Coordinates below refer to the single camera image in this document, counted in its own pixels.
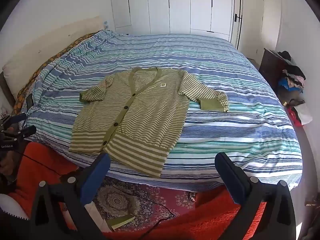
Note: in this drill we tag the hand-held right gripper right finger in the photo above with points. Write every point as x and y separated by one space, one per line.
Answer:
230 180

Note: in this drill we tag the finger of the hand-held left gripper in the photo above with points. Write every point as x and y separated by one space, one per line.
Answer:
26 132
16 119

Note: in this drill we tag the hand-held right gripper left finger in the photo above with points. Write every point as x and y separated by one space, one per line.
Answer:
96 177

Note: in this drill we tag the green striped cardigan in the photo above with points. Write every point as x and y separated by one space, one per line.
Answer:
140 120

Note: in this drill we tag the pile of clothes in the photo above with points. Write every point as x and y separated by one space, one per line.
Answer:
292 80

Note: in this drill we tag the white paper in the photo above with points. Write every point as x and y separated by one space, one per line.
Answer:
100 220

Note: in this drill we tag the blue striped duvet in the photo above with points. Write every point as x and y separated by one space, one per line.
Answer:
225 135

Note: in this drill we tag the orange patterned sheet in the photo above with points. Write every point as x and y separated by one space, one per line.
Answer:
35 77

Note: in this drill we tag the green notebook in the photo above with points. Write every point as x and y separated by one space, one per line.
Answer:
122 221

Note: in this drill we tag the patterned rug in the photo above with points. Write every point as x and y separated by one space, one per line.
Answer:
150 197

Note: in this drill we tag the white cloth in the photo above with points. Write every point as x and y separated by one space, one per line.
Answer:
12 207

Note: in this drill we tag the cream pillow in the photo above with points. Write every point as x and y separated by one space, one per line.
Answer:
37 55

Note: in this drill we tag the red bag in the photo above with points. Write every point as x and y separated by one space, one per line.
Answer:
293 117

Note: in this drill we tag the white bag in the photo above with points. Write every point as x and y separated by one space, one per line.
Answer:
303 113

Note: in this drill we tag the dark wooden nightstand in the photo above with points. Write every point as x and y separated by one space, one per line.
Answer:
268 65

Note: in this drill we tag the white wardrobe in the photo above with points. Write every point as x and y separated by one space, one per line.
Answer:
175 5

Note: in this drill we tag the wooden bed frame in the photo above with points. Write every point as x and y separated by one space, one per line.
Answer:
6 90

